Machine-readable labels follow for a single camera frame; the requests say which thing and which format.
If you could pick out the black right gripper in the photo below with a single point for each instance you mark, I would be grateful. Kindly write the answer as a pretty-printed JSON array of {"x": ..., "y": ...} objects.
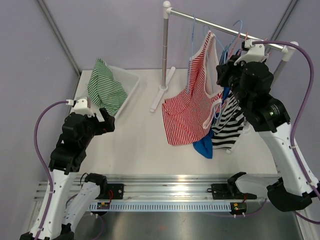
[{"x": 225, "y": 70}]

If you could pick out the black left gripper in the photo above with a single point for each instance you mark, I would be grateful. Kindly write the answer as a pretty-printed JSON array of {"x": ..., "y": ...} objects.
[{"x": 107, "y": 126}]

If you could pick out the green white striped tank top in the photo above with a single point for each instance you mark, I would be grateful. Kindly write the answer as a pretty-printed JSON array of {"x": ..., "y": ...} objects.
[{"x": 103, "y": 90}]

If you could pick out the light blue wire hanger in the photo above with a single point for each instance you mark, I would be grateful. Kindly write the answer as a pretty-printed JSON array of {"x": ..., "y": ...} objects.
[{"x": 191, "y": 56}]

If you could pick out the red white striped tank top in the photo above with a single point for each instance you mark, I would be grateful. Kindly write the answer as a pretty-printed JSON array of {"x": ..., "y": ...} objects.
[{"x": 188, "y": 116}]

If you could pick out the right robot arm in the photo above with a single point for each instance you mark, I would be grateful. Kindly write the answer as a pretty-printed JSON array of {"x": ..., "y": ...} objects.
[{"x": 250, "y": 84}]

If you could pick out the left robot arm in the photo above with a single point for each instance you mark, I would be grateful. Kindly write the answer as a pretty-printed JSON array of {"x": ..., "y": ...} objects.
[{"x": 57, "y": 219}]

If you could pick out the black white striped tank top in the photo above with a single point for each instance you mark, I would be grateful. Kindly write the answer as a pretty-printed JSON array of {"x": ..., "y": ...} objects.
[{"x": 230, "y": 125}]

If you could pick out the bright blue tank top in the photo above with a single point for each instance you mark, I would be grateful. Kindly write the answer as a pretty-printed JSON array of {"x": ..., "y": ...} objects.
[{"x": 204, "y": 146}]

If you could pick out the white plastic perforated basket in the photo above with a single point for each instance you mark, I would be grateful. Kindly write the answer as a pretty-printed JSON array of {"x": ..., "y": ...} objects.
[{"x": 129, "y": 81}]

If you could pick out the metal clothes rack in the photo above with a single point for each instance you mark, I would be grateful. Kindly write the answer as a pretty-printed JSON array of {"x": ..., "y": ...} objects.
[{"x": 259, "y": 18}]

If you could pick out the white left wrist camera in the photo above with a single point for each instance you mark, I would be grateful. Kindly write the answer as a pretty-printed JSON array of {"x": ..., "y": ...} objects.
[{"x": 82, "y": 106}]

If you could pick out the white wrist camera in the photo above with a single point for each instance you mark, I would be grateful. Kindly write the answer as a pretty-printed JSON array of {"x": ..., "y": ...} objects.
[
  {"x": 82, "y": 106},
  {"x": 254, "y": 53}
]

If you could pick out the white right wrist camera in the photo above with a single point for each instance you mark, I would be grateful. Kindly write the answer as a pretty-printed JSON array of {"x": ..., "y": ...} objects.
[{"x": 254, "y": 53}]

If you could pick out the white slotted cable duct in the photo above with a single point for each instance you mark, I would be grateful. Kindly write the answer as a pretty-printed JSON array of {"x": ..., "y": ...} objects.
[{"x": 160, "y": 207}]

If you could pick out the aluminium mounting rail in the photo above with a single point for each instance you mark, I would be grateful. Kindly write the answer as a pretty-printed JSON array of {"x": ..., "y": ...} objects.
[{"x": 175, "y": 188}]

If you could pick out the metal corner frame post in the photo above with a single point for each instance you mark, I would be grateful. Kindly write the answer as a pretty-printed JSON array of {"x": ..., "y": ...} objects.
[{"x": 57, "y": 33}]

